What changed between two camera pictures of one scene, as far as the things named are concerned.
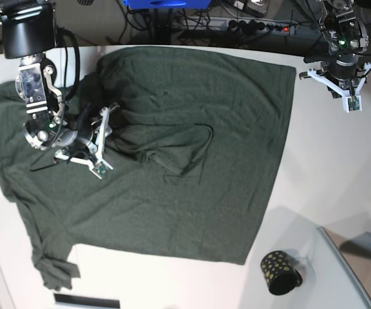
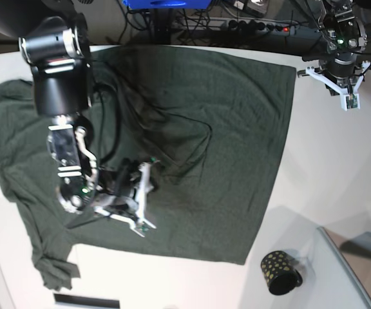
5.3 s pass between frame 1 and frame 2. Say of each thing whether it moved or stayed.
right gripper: stayed
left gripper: moved
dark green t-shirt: stayed
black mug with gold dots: stayed
